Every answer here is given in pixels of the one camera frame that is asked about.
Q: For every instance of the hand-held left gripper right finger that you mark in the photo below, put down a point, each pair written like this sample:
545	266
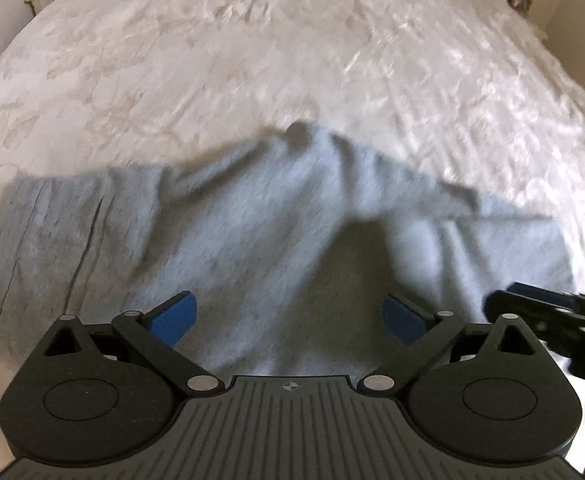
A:
397	317

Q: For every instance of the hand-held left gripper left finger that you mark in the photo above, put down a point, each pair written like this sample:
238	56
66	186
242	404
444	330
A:
175	317

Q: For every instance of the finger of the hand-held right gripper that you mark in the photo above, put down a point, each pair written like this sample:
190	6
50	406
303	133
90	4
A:
542	292
515	305

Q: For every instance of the grey pants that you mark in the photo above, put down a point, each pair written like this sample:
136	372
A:
252	240

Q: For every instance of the bed with white bedspread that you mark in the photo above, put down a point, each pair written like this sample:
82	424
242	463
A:
282	50

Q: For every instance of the picture frame with colourful photo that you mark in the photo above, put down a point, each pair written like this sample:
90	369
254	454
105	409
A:
521	0

